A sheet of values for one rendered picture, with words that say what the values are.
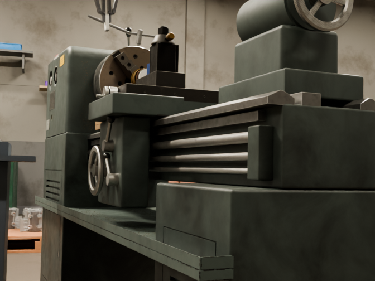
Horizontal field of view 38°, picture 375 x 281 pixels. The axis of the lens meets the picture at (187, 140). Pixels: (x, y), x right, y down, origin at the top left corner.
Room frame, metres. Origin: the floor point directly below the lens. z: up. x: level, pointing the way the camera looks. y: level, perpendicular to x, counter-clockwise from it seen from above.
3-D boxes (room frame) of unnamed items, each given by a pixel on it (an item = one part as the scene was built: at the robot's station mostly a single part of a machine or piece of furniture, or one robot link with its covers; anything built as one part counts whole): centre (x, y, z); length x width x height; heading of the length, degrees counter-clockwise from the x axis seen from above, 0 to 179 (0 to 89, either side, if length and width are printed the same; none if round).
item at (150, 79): (1.80, 0.10, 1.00); 0.20 x 0.10 x 0.05; 23
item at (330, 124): (2.03, 0.11, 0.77); 2.10 x 0.34 x 0.18; 23
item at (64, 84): (2.72, 0.42, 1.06); 0.59 x 0.48 x 0.39; 23
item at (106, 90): (1.70, 0.26, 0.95); 0.07 x 0.04 x 0.04; 113
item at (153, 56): (1.78, 0.08, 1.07); 0.07 x 0.07 x 0.10; 23
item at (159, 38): (1.77, 0.09, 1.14); 0.08 x 0.08 x 0.03
